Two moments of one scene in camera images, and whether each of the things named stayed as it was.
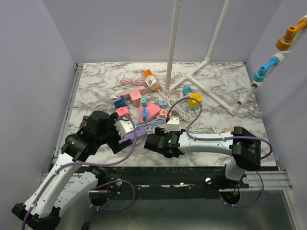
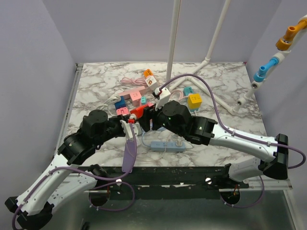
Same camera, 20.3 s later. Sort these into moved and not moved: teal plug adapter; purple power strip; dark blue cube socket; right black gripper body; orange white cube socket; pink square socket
Moved: right black gripper body; purple power strip
Not moved: orange white cube socket; teal plug adapter; dark blue cube socket; pink square socket
